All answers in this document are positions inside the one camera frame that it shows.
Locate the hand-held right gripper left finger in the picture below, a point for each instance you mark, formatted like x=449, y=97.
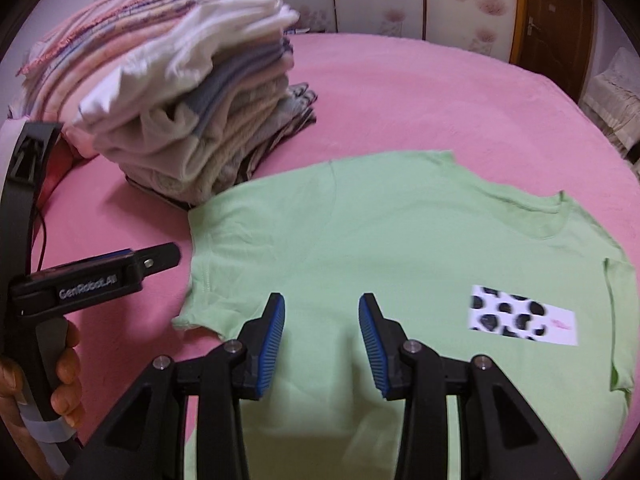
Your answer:
x=267, y=355

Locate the stack of folded clothes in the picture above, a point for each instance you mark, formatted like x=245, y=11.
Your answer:
x=200, y=135

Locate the pink bed blanket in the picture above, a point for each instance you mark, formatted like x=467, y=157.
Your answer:
x=400, y=100

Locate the person's left hand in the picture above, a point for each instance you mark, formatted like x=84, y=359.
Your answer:
x=68, y=375

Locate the red pillow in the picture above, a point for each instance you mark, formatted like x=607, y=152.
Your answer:
x=60, y=172

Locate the light green t-shirt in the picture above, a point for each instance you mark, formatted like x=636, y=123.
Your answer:
x=375, y=220

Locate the cream covered chair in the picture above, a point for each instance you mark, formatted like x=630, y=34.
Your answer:
x=617, y=95

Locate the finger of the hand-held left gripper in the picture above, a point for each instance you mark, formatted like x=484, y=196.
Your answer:
x=157, y=259

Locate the stack of folded striped blankets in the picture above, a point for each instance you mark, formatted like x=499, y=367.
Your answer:
x=90, y=40

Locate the brown wooden door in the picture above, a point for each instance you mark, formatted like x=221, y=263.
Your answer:
x=555, y=20

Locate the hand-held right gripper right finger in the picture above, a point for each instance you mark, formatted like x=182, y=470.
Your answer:
x=372, y=355

